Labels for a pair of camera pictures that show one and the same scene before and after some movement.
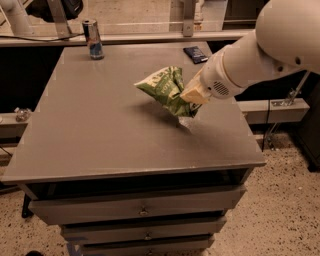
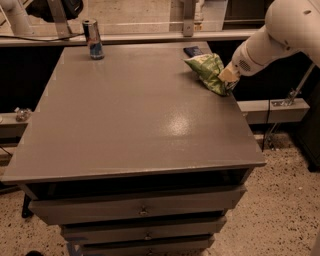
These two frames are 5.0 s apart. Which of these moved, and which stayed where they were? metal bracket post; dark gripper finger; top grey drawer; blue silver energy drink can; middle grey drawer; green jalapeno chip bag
Moved: dark gripper finger; green jalapeno chip bag
Stayed: blue silver energy drink can; top grey drawer; middle grey drawer; metal bracket post
